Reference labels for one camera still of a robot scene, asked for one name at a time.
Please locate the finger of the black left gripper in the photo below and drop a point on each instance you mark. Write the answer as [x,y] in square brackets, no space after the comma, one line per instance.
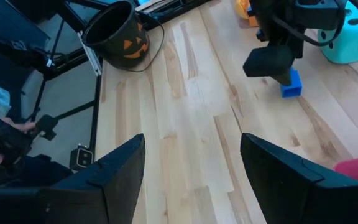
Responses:
[269,62]

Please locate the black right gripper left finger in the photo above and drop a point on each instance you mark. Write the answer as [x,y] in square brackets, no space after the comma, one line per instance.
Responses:
[89,199]

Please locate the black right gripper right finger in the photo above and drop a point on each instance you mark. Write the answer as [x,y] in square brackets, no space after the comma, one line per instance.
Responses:
[297,193]

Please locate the blue knobbed toy block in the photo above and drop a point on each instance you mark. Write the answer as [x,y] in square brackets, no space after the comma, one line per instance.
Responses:
[294,88]

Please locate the orange toy block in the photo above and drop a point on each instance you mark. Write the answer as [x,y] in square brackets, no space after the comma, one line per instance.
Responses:
[253,21]

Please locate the orange-yellow six-stud brick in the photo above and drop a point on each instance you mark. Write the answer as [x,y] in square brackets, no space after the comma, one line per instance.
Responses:
[241,7]

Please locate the teal foam die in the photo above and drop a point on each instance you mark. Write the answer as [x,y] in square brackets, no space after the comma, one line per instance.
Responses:
[353,37]

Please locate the pink plastic bin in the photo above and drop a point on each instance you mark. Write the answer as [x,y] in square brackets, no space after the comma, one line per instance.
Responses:
[353,168]

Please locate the person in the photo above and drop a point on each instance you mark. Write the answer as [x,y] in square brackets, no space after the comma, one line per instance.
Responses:
[26,174]

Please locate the person's hand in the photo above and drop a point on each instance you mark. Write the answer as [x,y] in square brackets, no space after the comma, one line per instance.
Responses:
[23,126]

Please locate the black bucket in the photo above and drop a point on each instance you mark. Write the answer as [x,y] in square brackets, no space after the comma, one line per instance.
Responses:
[117,34]

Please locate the small black camera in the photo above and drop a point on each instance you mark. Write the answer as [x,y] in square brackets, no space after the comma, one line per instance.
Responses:
[82,158]

